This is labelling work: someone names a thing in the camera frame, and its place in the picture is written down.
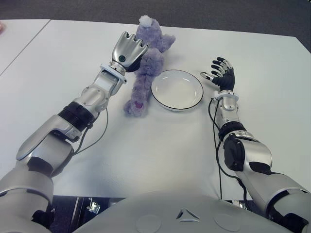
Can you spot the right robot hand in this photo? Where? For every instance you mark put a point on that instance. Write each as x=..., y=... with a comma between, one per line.
x=227, y=80

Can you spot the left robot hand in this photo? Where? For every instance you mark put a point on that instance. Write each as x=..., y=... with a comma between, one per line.
x=126, y=51

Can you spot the purple plush doll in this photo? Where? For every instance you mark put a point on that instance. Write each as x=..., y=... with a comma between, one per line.
x=150, y=63

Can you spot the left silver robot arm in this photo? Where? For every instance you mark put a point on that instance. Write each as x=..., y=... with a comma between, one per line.
x=48, y=143

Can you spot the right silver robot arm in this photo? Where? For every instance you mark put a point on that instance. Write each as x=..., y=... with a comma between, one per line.
x=257, y=153

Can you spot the white plate with black rim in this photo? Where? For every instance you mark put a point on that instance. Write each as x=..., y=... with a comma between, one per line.
x=177, y=89

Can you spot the pink object at table edge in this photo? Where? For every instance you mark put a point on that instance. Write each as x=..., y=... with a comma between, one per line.
x=1, y=26

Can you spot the grey robot torso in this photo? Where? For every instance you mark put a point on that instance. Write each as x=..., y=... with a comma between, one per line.
x=182, y=216

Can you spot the metal table bracket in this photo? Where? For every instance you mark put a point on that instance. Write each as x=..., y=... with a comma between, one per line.
x=94, y=207

